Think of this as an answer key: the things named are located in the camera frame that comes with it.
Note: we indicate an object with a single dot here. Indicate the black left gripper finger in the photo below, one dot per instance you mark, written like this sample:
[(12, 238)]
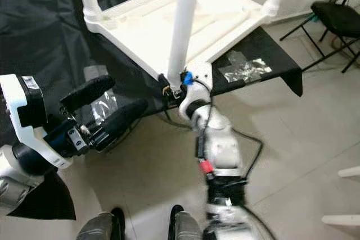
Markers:
[(121, 123), (89, 91)]

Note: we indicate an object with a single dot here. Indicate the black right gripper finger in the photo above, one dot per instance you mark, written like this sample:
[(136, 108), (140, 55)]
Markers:
[(166, 87)]

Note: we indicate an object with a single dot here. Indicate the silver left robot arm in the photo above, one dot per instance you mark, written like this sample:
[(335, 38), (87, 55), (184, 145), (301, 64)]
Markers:
[(17, 184)]

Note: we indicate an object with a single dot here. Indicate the clear tape patch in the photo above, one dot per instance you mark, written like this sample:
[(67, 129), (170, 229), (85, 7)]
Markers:
[(97, 74), (244, 68)]

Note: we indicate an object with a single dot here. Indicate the black tablecloth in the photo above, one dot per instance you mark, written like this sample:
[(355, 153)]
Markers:
[(34, 32)]

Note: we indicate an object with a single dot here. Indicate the black folding chair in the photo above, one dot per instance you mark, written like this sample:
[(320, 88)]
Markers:
[(337, 18)]

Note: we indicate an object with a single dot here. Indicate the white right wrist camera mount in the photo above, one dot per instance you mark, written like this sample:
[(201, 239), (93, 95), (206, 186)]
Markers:
[(198, 80)]

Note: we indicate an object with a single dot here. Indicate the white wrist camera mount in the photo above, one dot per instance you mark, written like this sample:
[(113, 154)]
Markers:
[(19, 111), (198, 80)]

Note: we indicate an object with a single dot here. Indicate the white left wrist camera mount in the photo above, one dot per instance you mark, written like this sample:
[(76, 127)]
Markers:
[(19, 111)]

